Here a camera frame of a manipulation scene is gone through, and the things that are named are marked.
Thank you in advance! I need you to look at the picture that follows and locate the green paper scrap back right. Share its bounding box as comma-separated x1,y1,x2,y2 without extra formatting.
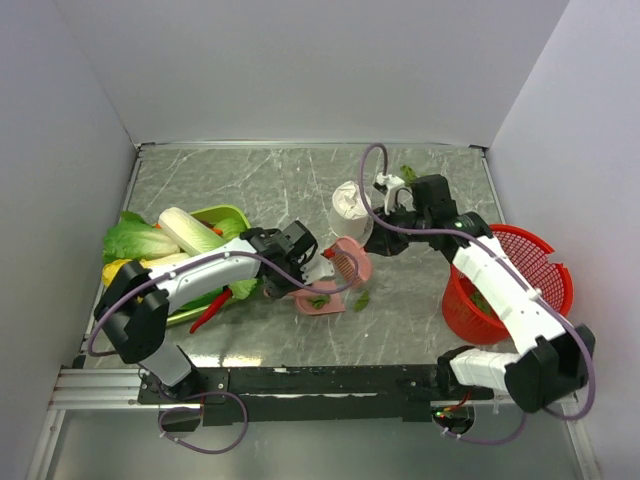
400,165,417,185

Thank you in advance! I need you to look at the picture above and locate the white paper roll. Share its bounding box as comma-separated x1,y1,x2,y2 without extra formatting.
329,181,369,239

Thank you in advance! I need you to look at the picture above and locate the red chili pepper toy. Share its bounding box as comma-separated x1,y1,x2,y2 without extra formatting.
189,287,232,334

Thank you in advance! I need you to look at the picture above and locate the pink hand brush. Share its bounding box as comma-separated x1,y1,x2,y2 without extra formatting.
325,236,373,288

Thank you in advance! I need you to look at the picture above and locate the napa cabbage toy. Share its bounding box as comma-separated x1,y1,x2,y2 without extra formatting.
158,207,229,256

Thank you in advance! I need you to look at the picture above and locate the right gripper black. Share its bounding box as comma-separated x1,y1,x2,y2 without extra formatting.
365,200,432,256

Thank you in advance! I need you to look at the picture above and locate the round green cabbage toy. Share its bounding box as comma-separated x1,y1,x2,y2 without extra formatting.
213,218,248,241

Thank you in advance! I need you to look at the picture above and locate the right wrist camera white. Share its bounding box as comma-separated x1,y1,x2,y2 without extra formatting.
374,172,406,200

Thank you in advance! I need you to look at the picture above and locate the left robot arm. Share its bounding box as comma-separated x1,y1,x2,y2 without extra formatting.
94,221,318,402

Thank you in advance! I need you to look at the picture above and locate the aluminium rail frame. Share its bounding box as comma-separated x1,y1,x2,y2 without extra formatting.
50,365,514,410

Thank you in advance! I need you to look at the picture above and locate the pink dustpan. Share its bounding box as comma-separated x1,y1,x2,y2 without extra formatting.
290,289,346,316

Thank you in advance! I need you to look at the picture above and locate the red mesh basket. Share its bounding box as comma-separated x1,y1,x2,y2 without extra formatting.
442,224,573,354

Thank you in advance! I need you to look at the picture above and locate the green paper scrap small centre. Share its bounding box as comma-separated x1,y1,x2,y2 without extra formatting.
354,291,370,312

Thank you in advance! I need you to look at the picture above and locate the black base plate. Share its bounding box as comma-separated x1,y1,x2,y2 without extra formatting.
137,363,496,427

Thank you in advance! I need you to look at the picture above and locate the green paper scrap by dustpan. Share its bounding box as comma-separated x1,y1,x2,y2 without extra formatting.
307,295,331,310

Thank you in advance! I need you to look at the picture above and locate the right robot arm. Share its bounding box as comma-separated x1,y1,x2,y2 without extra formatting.
363,200,595,420

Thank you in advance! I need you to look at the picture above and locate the yellow corn husk toy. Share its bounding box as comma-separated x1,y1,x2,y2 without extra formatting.
101,259,131,287

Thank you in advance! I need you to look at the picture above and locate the green vegetable tray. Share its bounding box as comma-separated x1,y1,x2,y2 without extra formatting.
112,204,261,327

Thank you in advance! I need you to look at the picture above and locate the green lettuce leaf toy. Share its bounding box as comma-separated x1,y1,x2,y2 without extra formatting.
102,211,181,264

